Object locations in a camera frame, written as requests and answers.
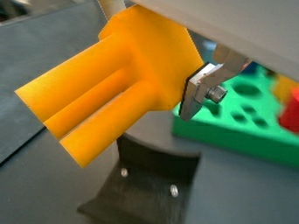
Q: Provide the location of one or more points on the red cylinder peg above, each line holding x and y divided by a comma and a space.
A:
289, 119

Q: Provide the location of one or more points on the dark blue cylinder peg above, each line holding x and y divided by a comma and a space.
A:
250, 69

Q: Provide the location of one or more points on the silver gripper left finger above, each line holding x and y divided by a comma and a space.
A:
111, 7

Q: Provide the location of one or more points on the black curved fixture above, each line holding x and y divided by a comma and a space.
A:
149, 187

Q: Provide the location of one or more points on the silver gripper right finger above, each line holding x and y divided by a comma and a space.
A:
202, 85

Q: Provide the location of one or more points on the yellow three prong object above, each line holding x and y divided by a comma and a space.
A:
91, 97

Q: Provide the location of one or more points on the yellow star peg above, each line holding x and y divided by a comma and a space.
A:
283, 87

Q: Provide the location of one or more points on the green shape sorter base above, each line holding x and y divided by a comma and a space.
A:
242, 124

